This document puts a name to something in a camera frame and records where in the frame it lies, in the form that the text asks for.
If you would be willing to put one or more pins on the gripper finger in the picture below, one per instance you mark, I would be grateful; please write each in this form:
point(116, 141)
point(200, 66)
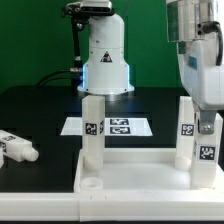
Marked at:
point(207, 122)

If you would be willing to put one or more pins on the white marker sheet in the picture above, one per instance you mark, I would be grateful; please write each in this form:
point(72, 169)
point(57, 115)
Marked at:
point(113, 127)

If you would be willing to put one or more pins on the black camera on stand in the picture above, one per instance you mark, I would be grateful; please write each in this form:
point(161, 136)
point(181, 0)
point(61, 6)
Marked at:
point(89, 7)

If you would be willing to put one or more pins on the white desk top tray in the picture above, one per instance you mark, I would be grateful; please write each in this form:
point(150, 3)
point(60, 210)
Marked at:
point(142, 170)

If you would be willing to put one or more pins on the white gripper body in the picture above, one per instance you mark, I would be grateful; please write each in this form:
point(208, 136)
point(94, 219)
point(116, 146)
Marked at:
point(200, 76)

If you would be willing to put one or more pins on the white front fence bar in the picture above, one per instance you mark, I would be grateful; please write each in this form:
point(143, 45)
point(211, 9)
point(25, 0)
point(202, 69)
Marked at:
point(152, 206)

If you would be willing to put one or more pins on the black camera stand pole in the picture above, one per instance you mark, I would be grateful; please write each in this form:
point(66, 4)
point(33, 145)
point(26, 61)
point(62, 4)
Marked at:
point(77, 78)

